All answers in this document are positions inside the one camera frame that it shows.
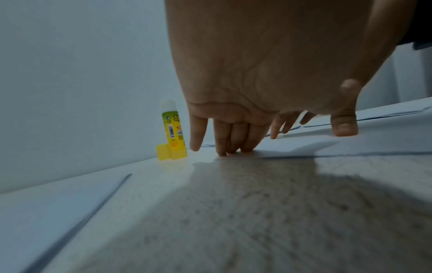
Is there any person's left hand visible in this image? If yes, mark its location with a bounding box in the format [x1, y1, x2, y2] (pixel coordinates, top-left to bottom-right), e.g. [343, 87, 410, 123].
[165, 0, 376, 157]

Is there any person's right hand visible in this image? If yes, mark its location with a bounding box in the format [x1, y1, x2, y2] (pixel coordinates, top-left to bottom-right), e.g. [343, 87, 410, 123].
[270, 0, 418, 140]

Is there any yellow glue stick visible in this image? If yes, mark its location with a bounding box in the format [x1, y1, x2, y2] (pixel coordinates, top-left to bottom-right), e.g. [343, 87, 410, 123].
[160, 99, 189, 160]

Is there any yellow glue cap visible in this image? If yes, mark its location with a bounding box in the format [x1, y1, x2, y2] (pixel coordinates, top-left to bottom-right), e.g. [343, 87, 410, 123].
[156, 143, 171, 162]

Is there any stack of white paper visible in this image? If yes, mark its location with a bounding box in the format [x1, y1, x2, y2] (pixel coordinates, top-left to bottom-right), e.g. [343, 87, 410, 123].
[0, 173, 133, 273]

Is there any black marker wristband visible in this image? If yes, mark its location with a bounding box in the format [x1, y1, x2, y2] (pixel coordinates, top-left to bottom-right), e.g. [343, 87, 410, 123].
[403, 0, 432, 50]

